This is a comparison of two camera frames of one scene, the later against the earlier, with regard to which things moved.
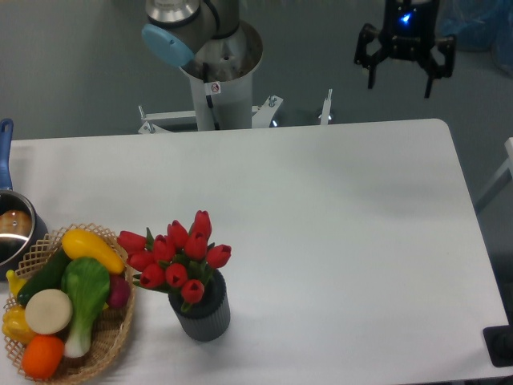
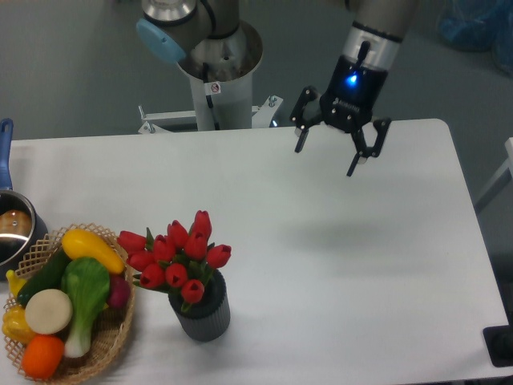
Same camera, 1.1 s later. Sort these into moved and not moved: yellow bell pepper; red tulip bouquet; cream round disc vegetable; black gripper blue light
Moved: black gripper blue light
Not moved: red tulip bouquet; yellow bell pepper; cream round disc vegetable
